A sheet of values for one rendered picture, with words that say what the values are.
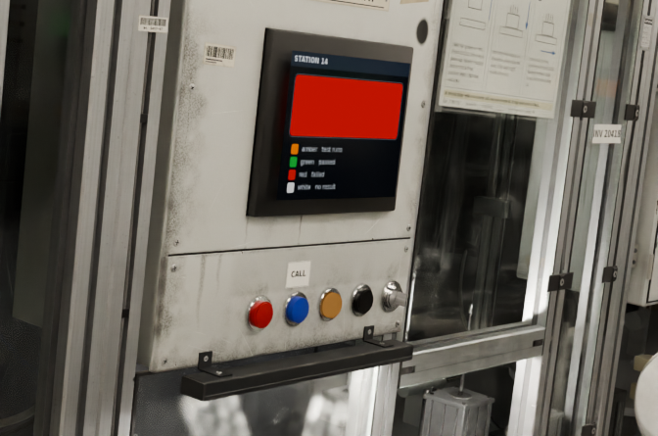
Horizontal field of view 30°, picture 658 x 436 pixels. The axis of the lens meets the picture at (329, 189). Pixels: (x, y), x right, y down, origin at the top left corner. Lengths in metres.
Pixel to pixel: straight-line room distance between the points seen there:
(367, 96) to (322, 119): 0.08
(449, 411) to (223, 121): 0.97
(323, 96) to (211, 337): 0.29
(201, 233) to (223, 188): 0.05
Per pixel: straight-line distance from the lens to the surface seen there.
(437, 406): 2.12
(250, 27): 1.29
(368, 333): 1.52
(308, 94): 1.33
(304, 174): 1.34
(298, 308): 1.39
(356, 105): 1.39
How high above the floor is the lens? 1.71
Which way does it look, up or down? 6 degrees down
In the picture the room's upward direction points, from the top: 6 degrees clockwise
